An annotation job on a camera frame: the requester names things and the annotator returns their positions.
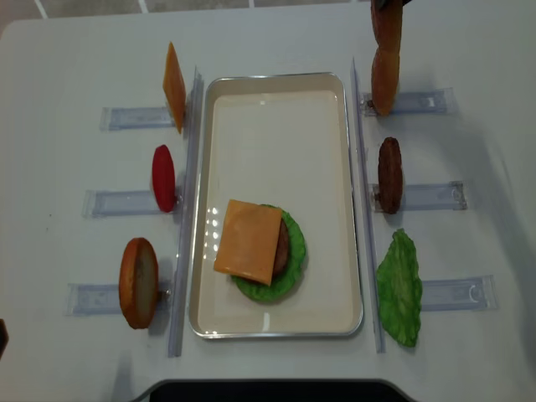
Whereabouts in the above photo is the sesame bun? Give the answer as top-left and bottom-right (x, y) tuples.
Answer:
(371, 48), (399, 116)
(371, 0), (404, 54)

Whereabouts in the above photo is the clear holder for patty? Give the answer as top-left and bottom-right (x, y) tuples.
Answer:
(370, 181), (468, 213)

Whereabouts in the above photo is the left clear acrylic rail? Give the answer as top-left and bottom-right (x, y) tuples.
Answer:
(167, 67), (204, 358)

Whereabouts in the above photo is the clear acrylic rail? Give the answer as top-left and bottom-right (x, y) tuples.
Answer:
(351, 58), (385, 353)
(167, 67), (204, 358)

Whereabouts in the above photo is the right clear acrylic rail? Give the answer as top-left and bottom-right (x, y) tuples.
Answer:
(351, 58), (385, 353)

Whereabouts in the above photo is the standing brown meat patty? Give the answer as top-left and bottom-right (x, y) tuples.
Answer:
(377, 137), (404, 214)

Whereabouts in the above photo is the clear holder for cheese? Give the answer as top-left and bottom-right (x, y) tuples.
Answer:
(100, 106), (175, 131)

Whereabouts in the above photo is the clear holder for lettuce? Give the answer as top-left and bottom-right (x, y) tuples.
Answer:
(421, 275), (498, 312)

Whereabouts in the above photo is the standing orange cheese slice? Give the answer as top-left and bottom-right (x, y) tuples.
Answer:
(162, 42), (187, 133)

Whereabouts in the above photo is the clear holder for tomato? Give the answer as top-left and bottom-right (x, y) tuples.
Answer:
(82, 190), (161, 218)

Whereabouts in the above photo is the clear holder for left bun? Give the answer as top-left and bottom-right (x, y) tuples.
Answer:
(63, 282), (173, 317)

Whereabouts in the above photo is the white metal tray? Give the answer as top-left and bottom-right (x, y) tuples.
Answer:
(188, 72), (363, 339)

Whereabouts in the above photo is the standing bun half left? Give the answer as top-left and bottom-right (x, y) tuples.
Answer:
(118, 238), (158, 329)

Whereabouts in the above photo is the standing red tomato slice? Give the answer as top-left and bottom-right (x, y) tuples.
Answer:
(152, 145), (177, 213)

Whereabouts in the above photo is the standing green lettuce leaf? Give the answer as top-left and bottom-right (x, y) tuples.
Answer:
(376, 229), (423, 348)

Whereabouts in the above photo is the clear holder for right buns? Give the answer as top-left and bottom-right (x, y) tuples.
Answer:
(360, 86), (458, 117)

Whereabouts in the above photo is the orange cheese slice on burger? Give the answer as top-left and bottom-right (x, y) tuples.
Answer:
(214, 199), (282, 285)

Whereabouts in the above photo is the standing sesame bun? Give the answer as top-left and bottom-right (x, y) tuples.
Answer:
(371, 48), (399, 116)

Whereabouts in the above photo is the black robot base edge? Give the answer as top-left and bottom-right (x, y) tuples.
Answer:
(149, 379), (410, 402)

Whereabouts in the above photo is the green lettuce leaf on burger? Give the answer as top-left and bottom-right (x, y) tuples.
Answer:
(231, 210), (307, 304)

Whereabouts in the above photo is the sesame top bun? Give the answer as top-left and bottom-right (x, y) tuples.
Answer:
(371, 0), (404, 54)

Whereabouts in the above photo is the brown meat patty on burger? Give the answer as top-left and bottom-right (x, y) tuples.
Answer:
(272, 220), (289, 277)

